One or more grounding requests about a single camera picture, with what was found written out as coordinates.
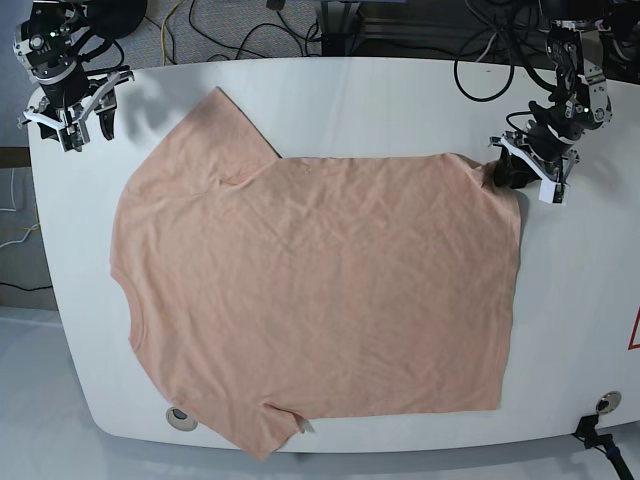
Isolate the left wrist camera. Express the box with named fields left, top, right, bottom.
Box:
left=538, top=179, right=570, bottom=205

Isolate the yellow floor cable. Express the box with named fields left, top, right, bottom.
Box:
left=159, top=0, right=187, bottom=66

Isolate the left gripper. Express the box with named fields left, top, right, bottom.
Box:
left=490, top=122, right=576, bottom=190

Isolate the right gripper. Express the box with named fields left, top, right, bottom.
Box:
left=18, top=69, right=134, bottom=141

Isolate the left table cable grommet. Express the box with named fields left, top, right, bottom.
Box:
left=165, top=407, right=198, bottom=432

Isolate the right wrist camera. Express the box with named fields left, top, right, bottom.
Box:
left=57, top=123, right=90, bottom=152

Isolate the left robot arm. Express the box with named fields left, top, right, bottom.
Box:
left=493, top=1, right=639, bottom=193

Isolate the black clamp mount with pole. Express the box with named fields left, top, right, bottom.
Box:
left=572, top=414, right=634, bottom=480

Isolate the black round stand base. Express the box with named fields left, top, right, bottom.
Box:
left=87, top=0, right=148, bottom=40

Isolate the right table cable grommet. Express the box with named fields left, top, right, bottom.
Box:
left=596, top=391, right=622, bottom=415

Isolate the peach pink T-shirt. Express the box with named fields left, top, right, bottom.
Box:
left=110, top=89, right=521, bottom=459

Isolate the black aluminium frame base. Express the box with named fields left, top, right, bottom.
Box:
left=313, top=1, right=441, bottom=57

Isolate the table cable grommet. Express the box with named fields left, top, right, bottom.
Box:
left=596, top=391, right=622, bottom=415
left=165, top=407, right=198, bottom=432

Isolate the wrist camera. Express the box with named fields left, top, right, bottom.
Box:
left=538, top=179, right=570, bottom=205
left=57, top=123, right=90, bottom=152

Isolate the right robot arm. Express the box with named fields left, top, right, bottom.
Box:
left=13, top=1, right=134, bottom=152

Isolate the red triangle warning sticker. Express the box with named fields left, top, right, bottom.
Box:
left=628, top=309, right=640, bottom=350

